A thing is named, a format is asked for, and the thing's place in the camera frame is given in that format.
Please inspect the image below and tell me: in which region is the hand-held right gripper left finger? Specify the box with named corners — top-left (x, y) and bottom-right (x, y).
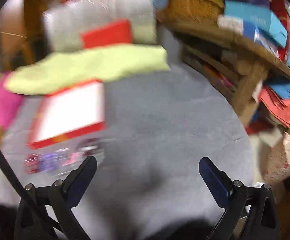
top-left (14, 156), bottom-right (98, 240)

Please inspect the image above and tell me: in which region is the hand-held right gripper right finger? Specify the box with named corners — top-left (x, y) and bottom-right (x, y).
top-left (199, 157), bottom-right (281, 240)

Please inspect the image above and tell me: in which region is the clear pink bead bracelet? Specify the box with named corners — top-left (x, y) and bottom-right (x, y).
top-left (60, 146), bottom-right (82, 167)

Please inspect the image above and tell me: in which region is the purple bead bracelet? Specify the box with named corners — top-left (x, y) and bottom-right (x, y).
top-left (40, 152), bottom-right (59, 172)

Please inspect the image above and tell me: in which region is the red bead bracelet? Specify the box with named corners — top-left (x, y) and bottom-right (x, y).
top-left (24, 154), bottom-right (40, 174)

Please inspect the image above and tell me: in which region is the red box with white inside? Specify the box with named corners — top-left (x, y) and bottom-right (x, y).
top-left (26, 80), bottom-right (107, 150)

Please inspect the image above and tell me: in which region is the printed shopping bag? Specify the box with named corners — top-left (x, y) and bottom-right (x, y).
top-left (264, 131), bottom-right (290, 184)

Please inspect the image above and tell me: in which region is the wooden shelf unit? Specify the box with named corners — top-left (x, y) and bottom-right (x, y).
top-left (157, 15), bottom-right (290, 128)

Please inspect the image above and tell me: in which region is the magenta pillow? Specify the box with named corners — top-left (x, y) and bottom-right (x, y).
top-left (0, 72), bottom-right (25, 130)

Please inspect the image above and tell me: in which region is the light green blanket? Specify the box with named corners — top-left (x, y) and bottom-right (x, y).
top-left (5, 44), bottom-right (171, 96)

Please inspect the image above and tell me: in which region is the red cushion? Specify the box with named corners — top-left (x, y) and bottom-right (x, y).
top-left (80, 20), bottom-right (133, 49)

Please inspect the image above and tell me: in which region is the light blue box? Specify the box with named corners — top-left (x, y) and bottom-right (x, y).
top-left (224, 0), bottom-right (288, 48)

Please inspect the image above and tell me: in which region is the wicker basket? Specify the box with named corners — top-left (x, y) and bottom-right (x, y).
top-left (156, 0), bottom-right (225, 27)

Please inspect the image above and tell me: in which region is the silver foil insulation sheet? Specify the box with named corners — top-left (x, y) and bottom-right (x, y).
top-left (42, 0), bottom-right (158, 53)

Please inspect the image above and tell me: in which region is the red paper bag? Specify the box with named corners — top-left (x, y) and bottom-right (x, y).
top-left (269, 0), bottom-right (290, 60)

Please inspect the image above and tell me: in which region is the wooden cabinet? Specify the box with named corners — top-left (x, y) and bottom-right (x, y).
top-left (0, 0), bottom-right (70, 68)

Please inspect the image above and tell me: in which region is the black cord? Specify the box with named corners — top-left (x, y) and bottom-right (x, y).
top-left (0, 124), bottom-right (64, 234)

